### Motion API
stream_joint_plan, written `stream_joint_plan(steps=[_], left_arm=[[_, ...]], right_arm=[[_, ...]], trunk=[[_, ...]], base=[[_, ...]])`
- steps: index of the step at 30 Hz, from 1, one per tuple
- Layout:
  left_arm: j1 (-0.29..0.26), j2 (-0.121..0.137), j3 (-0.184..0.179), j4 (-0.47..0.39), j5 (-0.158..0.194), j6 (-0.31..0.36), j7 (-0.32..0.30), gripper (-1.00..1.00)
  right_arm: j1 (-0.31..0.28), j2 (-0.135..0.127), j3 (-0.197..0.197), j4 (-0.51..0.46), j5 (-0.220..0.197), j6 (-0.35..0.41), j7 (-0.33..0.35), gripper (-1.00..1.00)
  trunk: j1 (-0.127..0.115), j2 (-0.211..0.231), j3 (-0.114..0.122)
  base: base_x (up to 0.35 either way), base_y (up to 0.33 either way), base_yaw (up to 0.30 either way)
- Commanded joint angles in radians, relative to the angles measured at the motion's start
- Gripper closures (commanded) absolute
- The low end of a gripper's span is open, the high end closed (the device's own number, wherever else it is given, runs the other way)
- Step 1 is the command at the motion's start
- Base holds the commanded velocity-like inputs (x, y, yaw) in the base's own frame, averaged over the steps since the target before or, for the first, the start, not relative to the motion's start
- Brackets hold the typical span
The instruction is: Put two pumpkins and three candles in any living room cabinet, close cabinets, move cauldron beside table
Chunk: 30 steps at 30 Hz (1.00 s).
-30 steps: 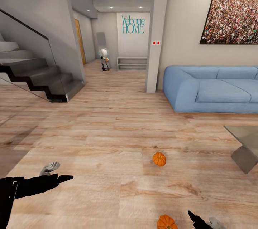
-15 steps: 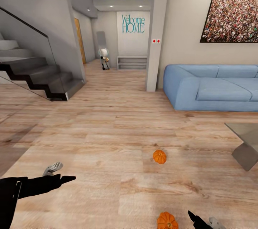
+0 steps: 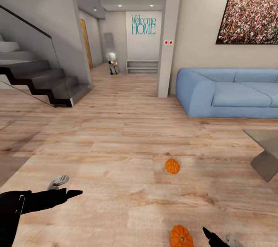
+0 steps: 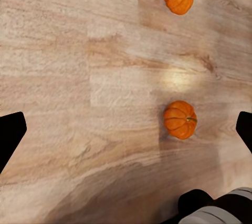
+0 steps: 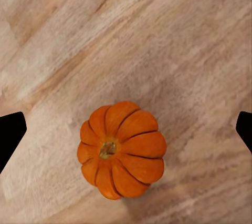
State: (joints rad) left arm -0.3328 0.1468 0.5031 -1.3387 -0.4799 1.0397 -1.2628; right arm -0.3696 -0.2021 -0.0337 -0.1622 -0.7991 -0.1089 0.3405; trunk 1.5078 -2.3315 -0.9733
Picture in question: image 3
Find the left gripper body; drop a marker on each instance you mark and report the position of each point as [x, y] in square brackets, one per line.
[51, 198]

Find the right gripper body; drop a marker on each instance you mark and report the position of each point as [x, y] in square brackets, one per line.
[215, 241]

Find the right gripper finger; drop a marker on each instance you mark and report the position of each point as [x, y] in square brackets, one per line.
[207, 233]

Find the pumpkin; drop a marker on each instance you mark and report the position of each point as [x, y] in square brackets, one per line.
[172, 166]
[180, 237]

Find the sofa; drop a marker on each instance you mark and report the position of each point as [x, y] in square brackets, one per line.
[228, 93]

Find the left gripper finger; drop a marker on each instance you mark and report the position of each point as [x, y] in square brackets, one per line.
[73, 193]

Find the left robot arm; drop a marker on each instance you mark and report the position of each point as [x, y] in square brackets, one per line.
[13, 204]

